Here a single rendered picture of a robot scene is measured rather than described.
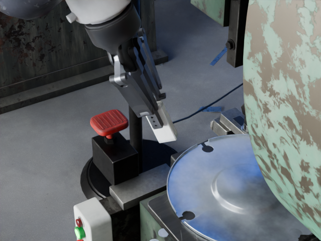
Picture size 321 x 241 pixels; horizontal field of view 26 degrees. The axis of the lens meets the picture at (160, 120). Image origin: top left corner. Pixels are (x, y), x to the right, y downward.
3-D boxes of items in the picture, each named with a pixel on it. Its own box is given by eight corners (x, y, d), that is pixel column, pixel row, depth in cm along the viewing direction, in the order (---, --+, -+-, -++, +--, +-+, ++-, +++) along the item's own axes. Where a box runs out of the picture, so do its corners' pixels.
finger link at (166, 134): (161, 103, 104) (160, 105, 104) (177, 137, 108) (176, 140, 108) (143, 106, 105) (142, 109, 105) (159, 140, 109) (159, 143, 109)
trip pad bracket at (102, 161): (116, 227, 151) (112, 159, 139) (96, 200, 158) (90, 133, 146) (140, 216, 154) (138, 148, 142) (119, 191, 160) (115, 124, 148)
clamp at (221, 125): (258, 173, 137) (263, 132, 131) (209, 128, 149) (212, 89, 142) (282, 162, 140) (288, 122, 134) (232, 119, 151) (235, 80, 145)
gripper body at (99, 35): (90, 1, 100) (116, 53, 105) (74, 33, 94) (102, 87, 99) (137, -11, 97) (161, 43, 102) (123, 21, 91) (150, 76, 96)
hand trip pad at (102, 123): (102, 161, 143) (101, 132, 139) (89, 145, 147) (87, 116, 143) (132, 149, 146) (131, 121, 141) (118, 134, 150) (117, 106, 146)
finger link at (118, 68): (123, 35, 97) (114, 56, 93) (138, 65, 99) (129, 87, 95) (109, 39, 98) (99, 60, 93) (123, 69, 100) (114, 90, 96)
